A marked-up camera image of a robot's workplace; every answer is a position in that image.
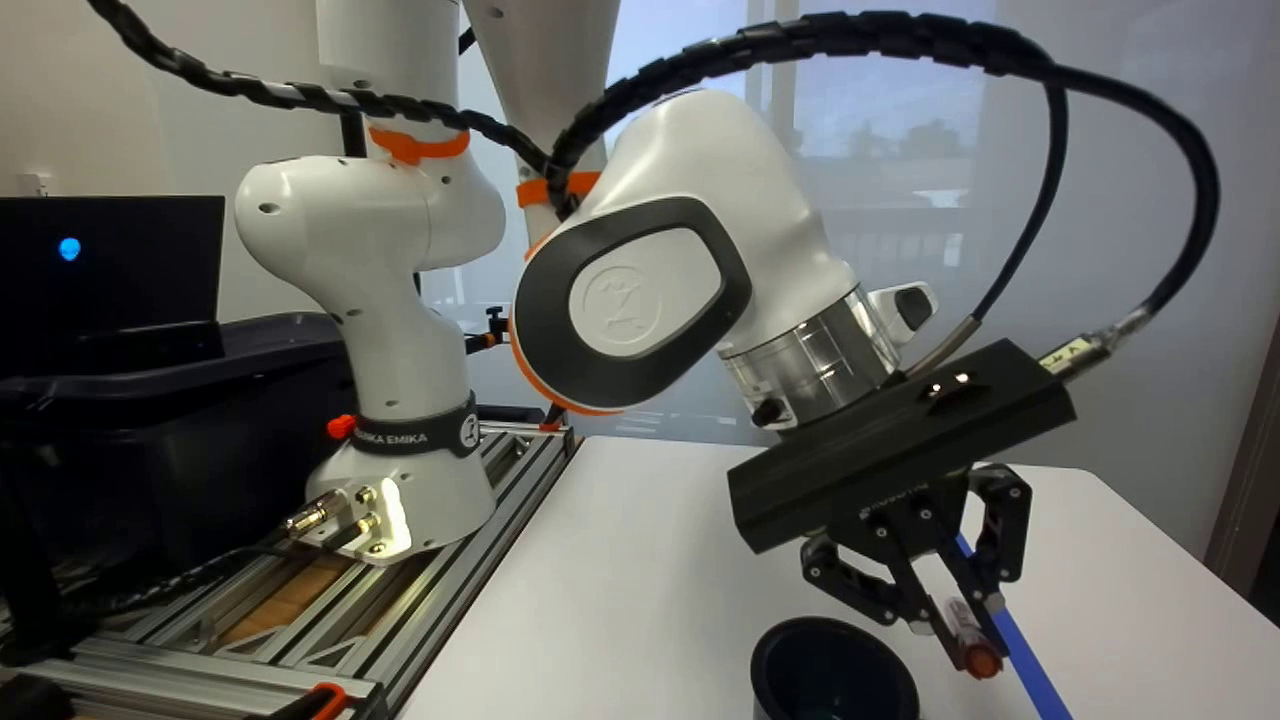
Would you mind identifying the blue tape line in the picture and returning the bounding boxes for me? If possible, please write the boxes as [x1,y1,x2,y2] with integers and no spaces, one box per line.
[950,528,1078,720]

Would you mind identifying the orange black clamp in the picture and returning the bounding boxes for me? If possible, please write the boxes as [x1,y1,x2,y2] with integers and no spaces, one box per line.
[301,677,355,720]

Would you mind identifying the aluminium rail base frame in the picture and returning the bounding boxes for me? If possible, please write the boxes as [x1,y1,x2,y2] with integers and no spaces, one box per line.
[0,396,585,720]

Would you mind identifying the black corrugated cable conduit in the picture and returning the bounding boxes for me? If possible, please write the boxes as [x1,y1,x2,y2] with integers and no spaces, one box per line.
[86,0,1223,381]

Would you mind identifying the black equipment case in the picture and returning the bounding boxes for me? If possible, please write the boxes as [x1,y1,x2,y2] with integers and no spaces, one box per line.
[0,311,362,612]

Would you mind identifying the black monitor with blue light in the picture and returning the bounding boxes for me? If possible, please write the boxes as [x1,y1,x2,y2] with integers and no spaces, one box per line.
[0,192,227,381]

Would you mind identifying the black camera boom orange joints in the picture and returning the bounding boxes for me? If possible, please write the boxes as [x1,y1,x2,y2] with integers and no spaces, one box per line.
[460,298,524,358]

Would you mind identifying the dark green enamel mug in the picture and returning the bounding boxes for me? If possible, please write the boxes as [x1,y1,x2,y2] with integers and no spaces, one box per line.
[750,612,925,720]

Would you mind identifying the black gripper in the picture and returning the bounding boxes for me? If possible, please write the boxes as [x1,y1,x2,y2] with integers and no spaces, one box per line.
[724,335,1081,677]

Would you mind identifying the red capped marker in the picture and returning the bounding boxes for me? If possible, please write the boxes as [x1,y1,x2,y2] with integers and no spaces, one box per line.
[933,587,1011,684]

